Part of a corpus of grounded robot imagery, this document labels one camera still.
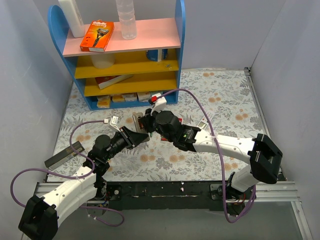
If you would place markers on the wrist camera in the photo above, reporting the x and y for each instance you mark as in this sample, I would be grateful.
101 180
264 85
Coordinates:
158 103
112 123

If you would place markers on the white bottle on shelf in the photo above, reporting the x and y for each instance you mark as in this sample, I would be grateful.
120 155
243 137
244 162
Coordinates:
73 17

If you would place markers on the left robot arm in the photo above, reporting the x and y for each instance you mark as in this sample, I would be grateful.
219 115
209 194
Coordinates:
42 216

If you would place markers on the grey white remote control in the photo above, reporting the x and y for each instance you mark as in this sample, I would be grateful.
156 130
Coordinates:
137 121

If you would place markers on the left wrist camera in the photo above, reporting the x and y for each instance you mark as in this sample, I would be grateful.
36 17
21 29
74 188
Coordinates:
112 123

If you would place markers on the white remote with screen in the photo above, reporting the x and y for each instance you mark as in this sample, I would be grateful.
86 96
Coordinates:
203 123

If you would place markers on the orange razor box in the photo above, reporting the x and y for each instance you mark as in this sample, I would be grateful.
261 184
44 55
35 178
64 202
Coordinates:
97 36

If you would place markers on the yellow sponge pack left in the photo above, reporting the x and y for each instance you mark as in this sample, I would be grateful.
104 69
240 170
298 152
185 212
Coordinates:
103 102

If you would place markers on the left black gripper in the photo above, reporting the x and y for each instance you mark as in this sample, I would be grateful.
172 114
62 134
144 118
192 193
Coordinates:
127 137

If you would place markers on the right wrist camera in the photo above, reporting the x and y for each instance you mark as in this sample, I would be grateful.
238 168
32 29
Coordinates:
158 103

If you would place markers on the blue white carton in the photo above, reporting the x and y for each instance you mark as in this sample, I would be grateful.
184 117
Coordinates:
157 55

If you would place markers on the floral table mat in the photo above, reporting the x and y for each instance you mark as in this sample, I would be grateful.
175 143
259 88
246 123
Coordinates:
225 96

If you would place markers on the blue shelf unit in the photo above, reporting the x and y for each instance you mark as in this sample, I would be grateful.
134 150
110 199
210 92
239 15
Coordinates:
130 55

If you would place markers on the clear plastic water bottle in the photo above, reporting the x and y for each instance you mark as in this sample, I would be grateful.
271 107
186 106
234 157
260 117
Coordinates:
126 15

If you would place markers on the black flat bar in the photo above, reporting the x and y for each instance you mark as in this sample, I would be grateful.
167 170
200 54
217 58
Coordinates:
60 158

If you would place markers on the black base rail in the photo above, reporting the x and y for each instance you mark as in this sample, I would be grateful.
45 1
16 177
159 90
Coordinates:
164 195

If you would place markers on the white cup on shelf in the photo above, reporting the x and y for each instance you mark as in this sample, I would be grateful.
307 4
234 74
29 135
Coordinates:
103 61

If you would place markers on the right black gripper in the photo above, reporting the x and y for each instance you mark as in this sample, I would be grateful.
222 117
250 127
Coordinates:
147 122

